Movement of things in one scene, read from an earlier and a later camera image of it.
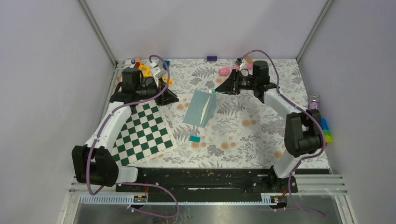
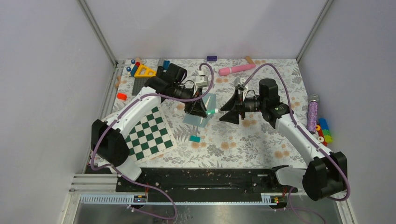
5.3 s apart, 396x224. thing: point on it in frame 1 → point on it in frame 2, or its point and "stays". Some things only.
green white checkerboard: (145, 134) stays
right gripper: (231, 85) → (237, 102)
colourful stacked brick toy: (328, 137) stays
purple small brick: (211, 58) stays
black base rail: (209, 181) stays
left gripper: (166, 98) → (197, 108)
